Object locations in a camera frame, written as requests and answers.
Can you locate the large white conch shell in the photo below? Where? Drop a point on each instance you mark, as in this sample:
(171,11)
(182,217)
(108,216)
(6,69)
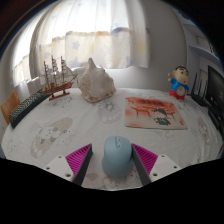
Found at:
(96,83)

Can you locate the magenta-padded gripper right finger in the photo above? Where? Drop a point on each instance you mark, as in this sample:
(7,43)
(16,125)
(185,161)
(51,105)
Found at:
(164,165)

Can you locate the black router with antennas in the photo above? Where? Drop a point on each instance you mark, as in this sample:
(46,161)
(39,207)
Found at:
(200,98)

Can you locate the white star-print curtain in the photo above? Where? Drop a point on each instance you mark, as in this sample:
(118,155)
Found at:
(86,33)

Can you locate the cartoon boy figurine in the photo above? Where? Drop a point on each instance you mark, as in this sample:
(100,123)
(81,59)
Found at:
(179,83)

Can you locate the black computer monitor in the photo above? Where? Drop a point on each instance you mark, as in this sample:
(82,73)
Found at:
(216,90)

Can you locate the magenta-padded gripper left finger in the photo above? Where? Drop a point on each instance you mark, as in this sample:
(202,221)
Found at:
(59,165)

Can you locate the white printed tablecloth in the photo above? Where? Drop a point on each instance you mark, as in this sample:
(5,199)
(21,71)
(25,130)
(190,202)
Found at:
(83,126)

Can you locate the red printed mouse pad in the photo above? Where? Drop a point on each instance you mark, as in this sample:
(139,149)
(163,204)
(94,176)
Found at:
(151,113)

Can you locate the white wall shelf unit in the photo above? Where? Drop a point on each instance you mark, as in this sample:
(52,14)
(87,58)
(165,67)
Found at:
(203,46)

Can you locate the dark computer keyboard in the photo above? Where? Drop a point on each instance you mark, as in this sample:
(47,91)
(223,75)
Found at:
(26,108)

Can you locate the orange wooden chair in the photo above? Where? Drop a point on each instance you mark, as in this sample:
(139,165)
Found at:
(10,106)

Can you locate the light blue computer mouse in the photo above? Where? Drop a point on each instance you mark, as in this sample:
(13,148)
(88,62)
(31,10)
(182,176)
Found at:
(116,158)

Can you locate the wooden model sailing ship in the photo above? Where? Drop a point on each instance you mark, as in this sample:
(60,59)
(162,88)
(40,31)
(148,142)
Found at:
(56,86)

